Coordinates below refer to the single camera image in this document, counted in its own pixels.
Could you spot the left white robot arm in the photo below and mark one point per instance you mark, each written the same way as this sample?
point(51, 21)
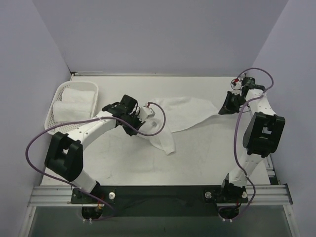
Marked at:
point(65, 152)

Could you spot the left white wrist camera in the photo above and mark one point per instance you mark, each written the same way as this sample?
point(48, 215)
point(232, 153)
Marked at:
point(145, 112)

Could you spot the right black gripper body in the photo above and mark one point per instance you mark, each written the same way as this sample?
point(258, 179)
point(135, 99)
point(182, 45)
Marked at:
point(229, 104)

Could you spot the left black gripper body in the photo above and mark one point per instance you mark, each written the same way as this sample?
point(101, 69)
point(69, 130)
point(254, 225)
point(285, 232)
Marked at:
point(134, 125)

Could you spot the white perforated plastic basket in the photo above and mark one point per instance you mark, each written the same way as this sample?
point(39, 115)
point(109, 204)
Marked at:
point(79, 85)

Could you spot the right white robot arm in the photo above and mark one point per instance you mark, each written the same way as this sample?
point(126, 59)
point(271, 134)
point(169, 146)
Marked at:
point(261, 138)

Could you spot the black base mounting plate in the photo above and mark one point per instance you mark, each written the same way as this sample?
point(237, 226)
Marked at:
point(167, 201)

